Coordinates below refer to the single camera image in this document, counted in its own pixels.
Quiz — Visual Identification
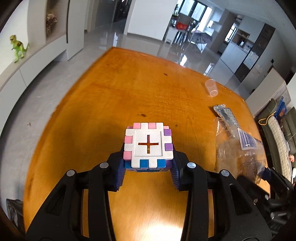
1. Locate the clear plastic measuring cup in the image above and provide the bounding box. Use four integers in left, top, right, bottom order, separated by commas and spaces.
205, 79, 218, 96

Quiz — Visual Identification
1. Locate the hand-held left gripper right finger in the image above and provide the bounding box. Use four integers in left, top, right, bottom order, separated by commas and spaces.
170, 151, 272, 241

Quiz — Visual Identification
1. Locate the white foam puzzle cube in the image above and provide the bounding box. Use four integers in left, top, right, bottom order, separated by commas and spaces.
123, 122, 174, 173

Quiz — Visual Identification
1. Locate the dining chair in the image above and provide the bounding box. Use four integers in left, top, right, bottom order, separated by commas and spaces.
178, 21, 195, 45

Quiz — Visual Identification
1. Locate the open patterned umbrella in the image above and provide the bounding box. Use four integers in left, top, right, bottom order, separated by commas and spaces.
191, 31, 212, 45

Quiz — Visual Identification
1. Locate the silver foil packet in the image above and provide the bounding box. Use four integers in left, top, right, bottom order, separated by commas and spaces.
213, 104, 241, 130

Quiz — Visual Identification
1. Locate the clear crinkly plastic bag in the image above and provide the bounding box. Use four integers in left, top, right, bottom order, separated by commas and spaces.
215, 116, 266, 183

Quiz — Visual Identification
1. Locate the green dinosaur toy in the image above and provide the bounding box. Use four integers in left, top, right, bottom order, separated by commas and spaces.
9, 35, 30, 63

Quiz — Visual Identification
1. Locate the blue bag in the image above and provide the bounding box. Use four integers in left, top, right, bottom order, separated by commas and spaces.
276, 96, 288, 119

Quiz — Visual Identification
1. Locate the white low sideboard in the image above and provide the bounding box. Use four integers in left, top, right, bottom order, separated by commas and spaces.
0, 35, 68, 98

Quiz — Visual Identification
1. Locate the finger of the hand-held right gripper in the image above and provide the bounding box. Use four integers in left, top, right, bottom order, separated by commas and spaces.
236, 176, 271, 205
262, 167, 295, 197

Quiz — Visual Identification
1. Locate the white side cabinet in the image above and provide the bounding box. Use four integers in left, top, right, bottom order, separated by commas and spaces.
245, 67, 288, 116

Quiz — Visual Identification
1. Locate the yellow cable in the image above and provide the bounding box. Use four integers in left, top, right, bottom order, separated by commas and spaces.
258, 111, 278, 126

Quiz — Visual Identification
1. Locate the white knit cushion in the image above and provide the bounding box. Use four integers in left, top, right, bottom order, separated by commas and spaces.
266, 115, 292, 183

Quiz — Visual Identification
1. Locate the dried flower bunch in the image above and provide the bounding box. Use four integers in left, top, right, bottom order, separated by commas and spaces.
46, 13, 58, 35

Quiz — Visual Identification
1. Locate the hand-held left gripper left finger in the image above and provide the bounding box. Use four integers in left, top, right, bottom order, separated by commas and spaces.
26, 151, 126, 241

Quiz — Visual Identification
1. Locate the white wall shelf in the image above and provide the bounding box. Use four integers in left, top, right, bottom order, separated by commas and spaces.
28, 0, 70, 44

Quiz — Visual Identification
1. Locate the white kitchen cabinet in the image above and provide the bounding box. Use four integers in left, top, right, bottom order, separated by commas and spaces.
220, 43, 249, 75

